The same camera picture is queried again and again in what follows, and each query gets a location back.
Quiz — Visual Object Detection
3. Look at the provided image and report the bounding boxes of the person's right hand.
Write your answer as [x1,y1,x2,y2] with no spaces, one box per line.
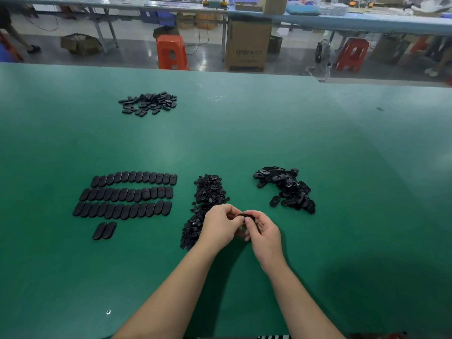
[243,210,287,274]

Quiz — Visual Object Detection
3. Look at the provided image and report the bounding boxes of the person's left hand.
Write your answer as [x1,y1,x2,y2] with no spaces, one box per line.
[196,204,246,254]

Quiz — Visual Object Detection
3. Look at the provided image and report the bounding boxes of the person's right forearm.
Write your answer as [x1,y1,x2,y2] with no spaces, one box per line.
[257,259,346,339]

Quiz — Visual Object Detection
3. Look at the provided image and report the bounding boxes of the person's left forearm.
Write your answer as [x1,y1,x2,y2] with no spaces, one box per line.
[112,242,221,339]

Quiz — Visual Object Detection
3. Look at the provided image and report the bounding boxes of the pile of small black buttons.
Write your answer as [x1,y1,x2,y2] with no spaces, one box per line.
[180,174,230,250]

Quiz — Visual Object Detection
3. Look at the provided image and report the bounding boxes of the pile of black holed shells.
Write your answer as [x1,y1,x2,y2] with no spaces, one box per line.
[253,166,316,215]

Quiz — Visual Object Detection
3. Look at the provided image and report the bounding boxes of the rows of black oval covers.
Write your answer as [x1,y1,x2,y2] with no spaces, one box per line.
[72,171,178,241]

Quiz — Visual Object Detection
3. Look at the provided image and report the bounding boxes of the scattered heap of black ovals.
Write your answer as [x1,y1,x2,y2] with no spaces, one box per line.
[118,91,177,118]

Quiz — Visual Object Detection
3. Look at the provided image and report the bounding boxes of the tall brown cardboard box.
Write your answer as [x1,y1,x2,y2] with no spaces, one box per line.
[226,17,272,72]

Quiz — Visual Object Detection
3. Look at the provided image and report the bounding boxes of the orange plastic stool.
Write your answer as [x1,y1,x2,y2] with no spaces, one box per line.
[156,34,190,71]

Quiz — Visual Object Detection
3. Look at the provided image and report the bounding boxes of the red plastic stool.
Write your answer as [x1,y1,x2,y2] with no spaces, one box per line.
[335,38,370,73]

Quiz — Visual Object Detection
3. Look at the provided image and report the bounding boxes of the blue plastic bins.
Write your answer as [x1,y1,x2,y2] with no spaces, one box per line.
[139,10,176,27]

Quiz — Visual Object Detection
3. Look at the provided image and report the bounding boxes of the cardboard box on workbench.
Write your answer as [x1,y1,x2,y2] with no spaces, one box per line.
[263,0,288,16]

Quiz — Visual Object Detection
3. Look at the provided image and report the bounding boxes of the blue padded pack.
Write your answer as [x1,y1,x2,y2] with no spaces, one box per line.
[285,3,321,16]

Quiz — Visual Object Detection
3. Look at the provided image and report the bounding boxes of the brown cardboard carton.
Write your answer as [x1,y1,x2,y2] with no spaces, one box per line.
[369,33,412,66]

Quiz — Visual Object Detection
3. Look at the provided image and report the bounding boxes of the long blue workbench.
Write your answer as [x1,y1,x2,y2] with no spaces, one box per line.
[0,0,452,62]

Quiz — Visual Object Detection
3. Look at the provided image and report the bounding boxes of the open cardboard box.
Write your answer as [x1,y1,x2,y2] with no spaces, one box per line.
[60,33,103,56]

